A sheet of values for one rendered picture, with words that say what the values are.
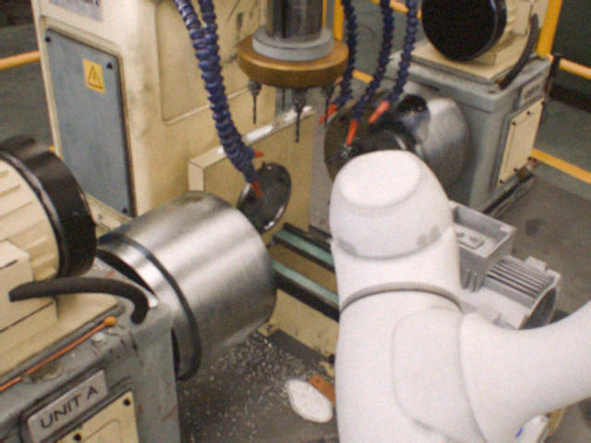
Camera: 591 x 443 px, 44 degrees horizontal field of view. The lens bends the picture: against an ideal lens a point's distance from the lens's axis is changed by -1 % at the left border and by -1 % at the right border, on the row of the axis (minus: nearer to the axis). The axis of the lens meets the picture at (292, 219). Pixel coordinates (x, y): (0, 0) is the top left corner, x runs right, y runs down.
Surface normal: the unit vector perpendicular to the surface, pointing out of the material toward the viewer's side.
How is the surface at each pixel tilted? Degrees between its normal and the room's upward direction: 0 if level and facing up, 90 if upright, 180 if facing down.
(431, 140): 54
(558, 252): 0
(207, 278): 47
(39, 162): 23
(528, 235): 0
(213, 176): 90
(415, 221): 70
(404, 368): 33
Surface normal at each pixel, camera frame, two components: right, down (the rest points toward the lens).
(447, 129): 0.64, -0.17
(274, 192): 0.76, 0.38
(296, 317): -0.64, 0.41
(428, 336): -0.32, -0.68
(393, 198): -0.17, -0.50
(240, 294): 0.72, 0.07
